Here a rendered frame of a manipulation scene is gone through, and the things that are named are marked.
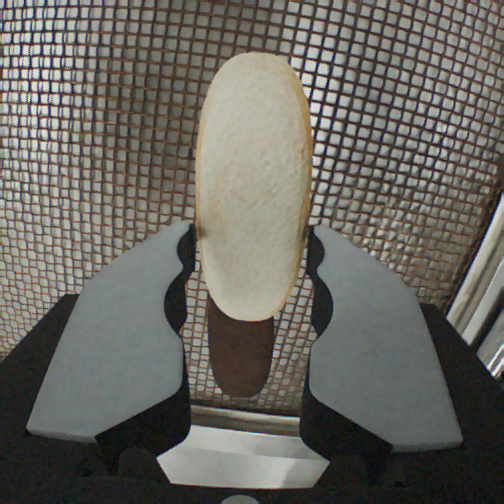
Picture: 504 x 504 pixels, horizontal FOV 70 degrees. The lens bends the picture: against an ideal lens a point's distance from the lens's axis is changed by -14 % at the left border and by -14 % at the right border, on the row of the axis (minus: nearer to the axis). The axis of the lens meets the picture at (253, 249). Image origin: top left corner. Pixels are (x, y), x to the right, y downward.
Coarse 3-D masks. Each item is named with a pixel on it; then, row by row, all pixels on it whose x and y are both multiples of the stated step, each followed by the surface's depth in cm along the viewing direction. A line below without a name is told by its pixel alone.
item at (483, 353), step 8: (496, 320) 27; (496, 328) 26; (488, 336) 27; (496, 336) 26; (488, 344) 27; (496, 344) 26; (480, 352) 28; (488, 352) 27; (496, 352) 26; (488, 360) 27; (488, 368) 27
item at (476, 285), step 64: (128, 0) 15; (192, 0) 15; (256, 0) 15; (384, 64) 16; (128, 128) 18; (192, 128) 18; (384, 128) 17; (448, 128) 17; (64, 256) 21; (448, 320) 23; (192, 384) 26
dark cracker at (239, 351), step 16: (208, 320) 22; (224, 320) 22; (240, 320) 22; (272, 320) 22; (208, 336) 23; (224, 336) 22; (240, 336) 22; (256, 336) 22; (272, 336) 23; (224, 352) 23; (240, 352) 23; (256, 352) 23; (272, 352) 24; (224, 368) 24; (240, 368) 24; (256, 368) 24; (224, 384) 25; (240, 384) 24; (256, 384) 24
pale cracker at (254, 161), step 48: (240, 96) 11; (288, 96) 11; (240, 144) 12; (288, 144) 12; (240, 192) 13; (288, 192) 13; (240, 240) 14; (288, 240) 14; (240, 288) 15; (288, 288) 15
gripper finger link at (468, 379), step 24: (432, 312) 9; (432, 336) 8; (456, 336) 8; (456, 360) 7; (480, 360) 7; (456, 384) 7; (480, 384) 7; (456, 408) 6; (480, 408) 6; (480, 432) 6; (408, 456) 5; (432, 456) 5; (456, 456) 5; (480, 456) 5; (384, 480) 6; (408, 480) 5; (432, 480) 5; (456, 480) 5; (480, 480) 5
